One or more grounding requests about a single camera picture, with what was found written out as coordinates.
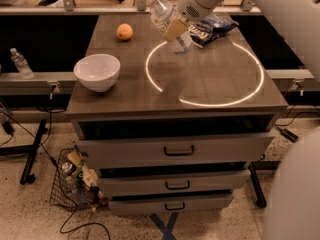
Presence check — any small water bottle on ledge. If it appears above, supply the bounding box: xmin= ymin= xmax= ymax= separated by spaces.
xmin=10 ymin=48 xmax=34 ymax=79

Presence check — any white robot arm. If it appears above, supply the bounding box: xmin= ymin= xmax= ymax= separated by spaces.
xmin=177 ymin=0 xmax=320 ymax=240

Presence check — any black stand leg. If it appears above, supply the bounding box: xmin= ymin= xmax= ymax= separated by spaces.
xmin=249 ymin=161 xmax=280 ymax=208
xmin=0 ymin=120 xmax=47 ymax=185

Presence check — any black power adapter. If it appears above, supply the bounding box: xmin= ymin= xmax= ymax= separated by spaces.
xmin=281 ymin=129 xmax=298 ymax=143

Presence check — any blue chip bag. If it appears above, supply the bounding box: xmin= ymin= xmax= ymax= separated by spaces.
xmin=188 ymin=14 xmax=239 ymax=48

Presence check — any grey drawer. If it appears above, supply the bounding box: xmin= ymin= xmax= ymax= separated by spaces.
xmin=98 ymin=170 xmax=250 ymax=198
xmin=109 ymin=193 xmax=233 ymax=216
xmin=78 ymin=133 xmax=273 ymax=169

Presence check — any orange fruit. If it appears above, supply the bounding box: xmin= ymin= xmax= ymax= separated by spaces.
xmin=116 ymin=23 xmax=133 ymax=41

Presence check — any bottom grey drawer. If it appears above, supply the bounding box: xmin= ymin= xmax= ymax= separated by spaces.
xmin=109 ymin=193 xmax=233 ymax=216

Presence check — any middle grey drawer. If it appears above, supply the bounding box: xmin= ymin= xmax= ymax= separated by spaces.
xmin=98 ymin=170 xmax=250 ymax=198

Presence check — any top grey drawer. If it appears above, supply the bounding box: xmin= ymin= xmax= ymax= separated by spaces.
xmin=78 ymin=133 xmax=273 ymax=169

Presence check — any black wire basket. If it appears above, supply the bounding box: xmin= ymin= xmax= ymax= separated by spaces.
xmin=49 ymin=148 xmax=109 ymax=210

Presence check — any black stand leg left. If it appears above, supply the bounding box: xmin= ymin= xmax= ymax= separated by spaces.
xmin=0 ymin=120 xmax=47 ymax=185

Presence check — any white bowl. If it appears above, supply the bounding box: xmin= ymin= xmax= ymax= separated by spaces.
xmin=73 ymin=54 xmax=121 ymax=92

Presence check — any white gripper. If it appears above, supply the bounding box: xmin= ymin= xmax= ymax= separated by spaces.
xmin=163 ymin=0 xmax=223 ymax=42

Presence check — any grey drawer cabinet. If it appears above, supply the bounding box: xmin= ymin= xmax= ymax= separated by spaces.
xmin=67 ymin=14 xmax=287 ymax=202

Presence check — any black stand leg right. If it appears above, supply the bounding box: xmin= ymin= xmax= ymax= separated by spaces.
xmin=249 ymin=161 xmax=280 ymax=208

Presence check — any black floor cable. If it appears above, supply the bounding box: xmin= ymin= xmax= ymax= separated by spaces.
xmin=0 ymin=83 xmax=112 ymax=240

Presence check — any clear plastic water bottle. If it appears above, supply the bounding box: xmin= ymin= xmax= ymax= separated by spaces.
xmin=146 ymin=0 xmax=193 ymax=54

